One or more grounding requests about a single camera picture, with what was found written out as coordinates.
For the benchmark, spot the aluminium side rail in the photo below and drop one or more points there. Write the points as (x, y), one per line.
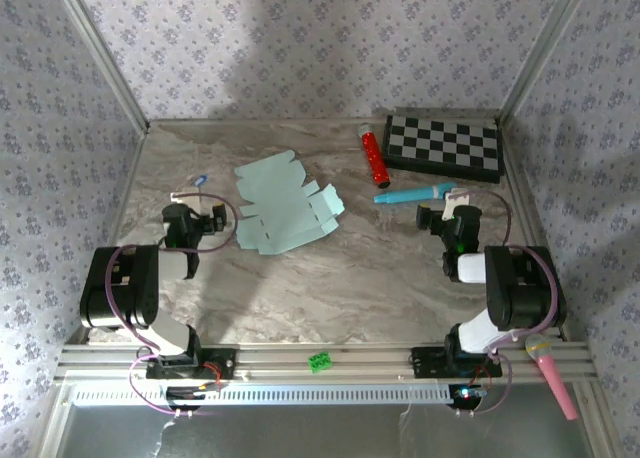
(532, 218)
(117, 213)

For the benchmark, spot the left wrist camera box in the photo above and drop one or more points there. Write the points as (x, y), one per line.
(177, 217)

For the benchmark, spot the black board with yellow plug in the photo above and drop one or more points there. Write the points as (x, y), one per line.
(185, 393)

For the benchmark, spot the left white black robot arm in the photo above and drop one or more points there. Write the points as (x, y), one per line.
(120, 288)

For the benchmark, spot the red glitter toy microphone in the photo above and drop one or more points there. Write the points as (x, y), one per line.
(375, 160)

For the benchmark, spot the light blue paper box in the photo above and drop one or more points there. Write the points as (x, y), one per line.
(280, 213)

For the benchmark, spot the long aluminium frame rail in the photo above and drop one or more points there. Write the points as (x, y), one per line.
(360, 360)

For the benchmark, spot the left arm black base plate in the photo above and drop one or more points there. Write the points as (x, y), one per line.
(227, 363)

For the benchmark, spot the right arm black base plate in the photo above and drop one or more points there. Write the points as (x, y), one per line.
(425, 363)

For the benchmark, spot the green terminal block connector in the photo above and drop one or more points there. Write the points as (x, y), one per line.
(320, 363)

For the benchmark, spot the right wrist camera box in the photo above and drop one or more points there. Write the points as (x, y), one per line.
(467, 223)

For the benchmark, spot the black board with LED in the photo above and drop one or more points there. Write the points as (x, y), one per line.
(465, 395)

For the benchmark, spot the grey metal sheet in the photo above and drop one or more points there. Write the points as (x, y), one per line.
(325, 433)

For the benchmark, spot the black grey folding chessboard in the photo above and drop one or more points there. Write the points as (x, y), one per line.
(440, 145)

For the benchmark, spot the aluminium corner post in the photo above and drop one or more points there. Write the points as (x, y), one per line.
(545, 48)
(100, 58)

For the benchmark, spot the teal marker pen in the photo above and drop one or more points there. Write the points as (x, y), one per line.
(410, 195)

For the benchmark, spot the pink toy microphone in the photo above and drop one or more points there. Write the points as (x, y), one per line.
(552, 378)

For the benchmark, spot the short aluminium table edge rail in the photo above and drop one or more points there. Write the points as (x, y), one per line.
(300, 121)

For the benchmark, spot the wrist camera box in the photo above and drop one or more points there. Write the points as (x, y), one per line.
(177, 217)
(467, 223)

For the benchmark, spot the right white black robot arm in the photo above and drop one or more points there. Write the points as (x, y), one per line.
(525, 288)

